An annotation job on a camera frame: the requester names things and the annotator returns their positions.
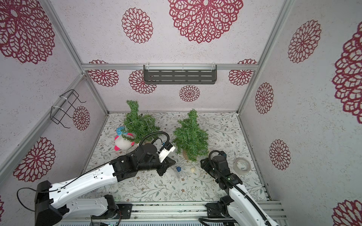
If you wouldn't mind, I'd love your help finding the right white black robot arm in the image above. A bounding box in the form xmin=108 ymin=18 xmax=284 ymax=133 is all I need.
xmin=199 ymin=150 xmax=278 ymax=226

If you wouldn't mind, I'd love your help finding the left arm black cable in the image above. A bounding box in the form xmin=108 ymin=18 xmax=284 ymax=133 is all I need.
xmin=16 ymin=131 xmax=170 ymax=226

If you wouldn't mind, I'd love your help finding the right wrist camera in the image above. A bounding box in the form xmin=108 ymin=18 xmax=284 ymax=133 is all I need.
xmin=219 ymin=151 xmax=227 ymax=158

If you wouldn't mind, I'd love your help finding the aluminium mounting rail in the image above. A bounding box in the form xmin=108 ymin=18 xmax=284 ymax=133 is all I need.
xmin=62 ymin=201 xmax=288 ymax=222

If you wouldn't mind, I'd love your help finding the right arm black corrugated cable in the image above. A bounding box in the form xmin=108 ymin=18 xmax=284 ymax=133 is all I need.
xmin=197 ymin=149 xmax=273 ymax=226

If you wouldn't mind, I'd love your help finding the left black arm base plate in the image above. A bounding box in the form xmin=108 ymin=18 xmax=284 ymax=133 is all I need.
xmin=90 ymin=204 xmax=133 ymax=220

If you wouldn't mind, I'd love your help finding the pink white plush toy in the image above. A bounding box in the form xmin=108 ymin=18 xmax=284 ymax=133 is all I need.
xmin=114 ymin=126 xmax=135 ymax=151

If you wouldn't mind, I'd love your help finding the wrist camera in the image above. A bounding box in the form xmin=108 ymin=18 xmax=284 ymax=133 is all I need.
xmin=158 ymin=142 xmax=175 ymax=163
xmin=219 ymin=151 xmax=227 ymax=158

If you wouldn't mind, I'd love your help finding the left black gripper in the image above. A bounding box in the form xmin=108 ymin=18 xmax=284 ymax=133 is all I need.
xmin=138 ymin=155 xmax=177 ymax=176

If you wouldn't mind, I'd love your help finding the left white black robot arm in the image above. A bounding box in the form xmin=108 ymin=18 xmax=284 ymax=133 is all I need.
xmin=35 ymin=142 xmax=176 ymax=226

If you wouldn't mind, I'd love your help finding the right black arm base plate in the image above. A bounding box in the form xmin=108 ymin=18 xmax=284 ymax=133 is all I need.
xmin=205 ymin=202 xmax=229 ymax=218

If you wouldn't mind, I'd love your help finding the grey wall shelf rack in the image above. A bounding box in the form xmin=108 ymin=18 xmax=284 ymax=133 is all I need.
xmin=143 ymin=65 xmax=217 ymax=85

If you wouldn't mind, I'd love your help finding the small green christmas tree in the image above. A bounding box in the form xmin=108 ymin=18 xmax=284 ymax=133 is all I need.
xmin=173 ymin=109 xmax=209 ymax=162
xmin=122 ymin=100 xmax=160 ymax=144

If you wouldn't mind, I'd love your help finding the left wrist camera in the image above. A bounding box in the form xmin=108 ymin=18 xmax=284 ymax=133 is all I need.
xmin=158 ymin=142 xmax=175 ymax=163

